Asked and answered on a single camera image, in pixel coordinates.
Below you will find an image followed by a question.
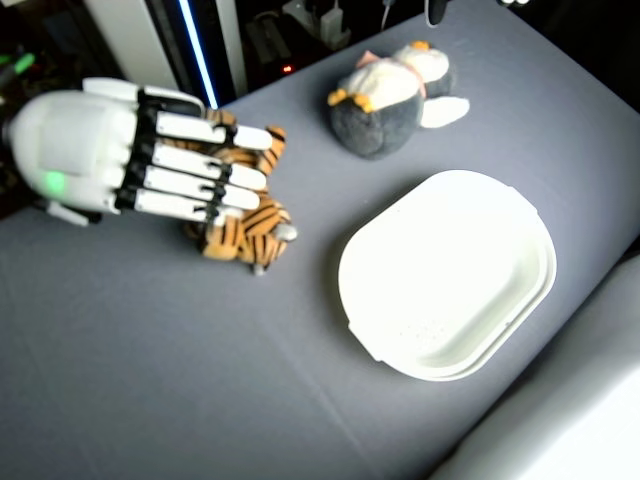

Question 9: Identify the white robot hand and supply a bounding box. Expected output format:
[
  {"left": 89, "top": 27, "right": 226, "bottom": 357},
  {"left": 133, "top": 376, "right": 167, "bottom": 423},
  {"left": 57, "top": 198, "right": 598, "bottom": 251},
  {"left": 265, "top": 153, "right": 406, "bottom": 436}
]
[{"left": 7, "top": 77, "right": 275, "bottom": 225}]

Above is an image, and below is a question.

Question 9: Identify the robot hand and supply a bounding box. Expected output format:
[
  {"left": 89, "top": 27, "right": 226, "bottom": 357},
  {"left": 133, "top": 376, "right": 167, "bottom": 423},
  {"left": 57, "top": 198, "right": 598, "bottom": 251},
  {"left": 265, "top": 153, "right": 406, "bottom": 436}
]
[{"left": 426, "top": 0, "right": 532, "bottom": 29}]

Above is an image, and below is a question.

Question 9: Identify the orange striped tiger plush toy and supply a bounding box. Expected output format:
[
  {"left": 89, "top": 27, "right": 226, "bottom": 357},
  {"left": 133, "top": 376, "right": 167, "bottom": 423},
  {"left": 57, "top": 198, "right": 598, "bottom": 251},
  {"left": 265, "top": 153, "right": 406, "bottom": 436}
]
[{"left": 182, "top": 107, "right": 300, "bottom": 276}]

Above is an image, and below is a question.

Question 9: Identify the grey white penguin plush toy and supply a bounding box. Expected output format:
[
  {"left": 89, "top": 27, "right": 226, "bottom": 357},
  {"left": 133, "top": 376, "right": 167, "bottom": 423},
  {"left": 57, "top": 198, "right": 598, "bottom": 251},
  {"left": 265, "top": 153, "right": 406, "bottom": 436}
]
[{"left": 327, "top": 40, "right": 471, "bottom": 161}]

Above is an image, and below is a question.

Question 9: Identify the white plastic oval tray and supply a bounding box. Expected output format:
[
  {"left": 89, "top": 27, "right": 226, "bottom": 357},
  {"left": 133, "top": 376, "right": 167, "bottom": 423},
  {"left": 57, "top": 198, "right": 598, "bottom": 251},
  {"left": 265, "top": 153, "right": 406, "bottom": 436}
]
[{"left": 337, "top": 169, "right": 559, "bottom": 384}]

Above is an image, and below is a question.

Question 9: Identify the green glowing object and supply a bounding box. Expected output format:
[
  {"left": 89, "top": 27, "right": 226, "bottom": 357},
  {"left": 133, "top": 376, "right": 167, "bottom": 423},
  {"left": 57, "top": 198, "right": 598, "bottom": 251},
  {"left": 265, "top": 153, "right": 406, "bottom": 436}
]
[{"left": 0, "top": 52, "right": 37, "bottom": 77}]

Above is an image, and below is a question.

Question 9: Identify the grey box device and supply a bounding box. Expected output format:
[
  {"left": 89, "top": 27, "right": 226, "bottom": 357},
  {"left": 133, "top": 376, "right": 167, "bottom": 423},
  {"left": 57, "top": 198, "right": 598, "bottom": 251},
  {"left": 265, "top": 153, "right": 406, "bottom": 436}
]
[{"left": 282, "top": 0, "right": 352, "bottom": 51}]

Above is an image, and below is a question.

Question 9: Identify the white pillar with blue light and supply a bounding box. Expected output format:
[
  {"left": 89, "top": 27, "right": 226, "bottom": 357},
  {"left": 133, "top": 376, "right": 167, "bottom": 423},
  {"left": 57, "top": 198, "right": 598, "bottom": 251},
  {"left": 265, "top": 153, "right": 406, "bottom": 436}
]
[{"left": 82, "top": 0, "right": 249, "bottom": 110}]

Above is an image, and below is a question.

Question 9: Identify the black device with red light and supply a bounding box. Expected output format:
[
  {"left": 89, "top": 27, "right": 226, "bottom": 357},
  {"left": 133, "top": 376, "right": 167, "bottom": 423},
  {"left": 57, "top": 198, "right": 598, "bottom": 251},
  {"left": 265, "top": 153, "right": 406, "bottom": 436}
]
[{"left": 245, "top": 12, "right": 321, "bottom": 87}]

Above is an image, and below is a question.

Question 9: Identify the grey table cloth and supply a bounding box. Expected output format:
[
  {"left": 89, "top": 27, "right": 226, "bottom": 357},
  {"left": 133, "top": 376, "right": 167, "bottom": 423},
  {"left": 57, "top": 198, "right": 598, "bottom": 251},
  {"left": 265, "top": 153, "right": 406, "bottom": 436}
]
[{"left": 0, "top": 0, "right": 640, "bottom": 480}]

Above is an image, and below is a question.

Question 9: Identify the white rounded body panel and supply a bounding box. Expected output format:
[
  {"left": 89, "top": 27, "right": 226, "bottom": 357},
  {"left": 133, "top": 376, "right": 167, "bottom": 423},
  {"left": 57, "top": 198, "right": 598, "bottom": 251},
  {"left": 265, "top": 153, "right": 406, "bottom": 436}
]
[{"left": 432, "top": 239, "right": 640, "bottom": 480}]

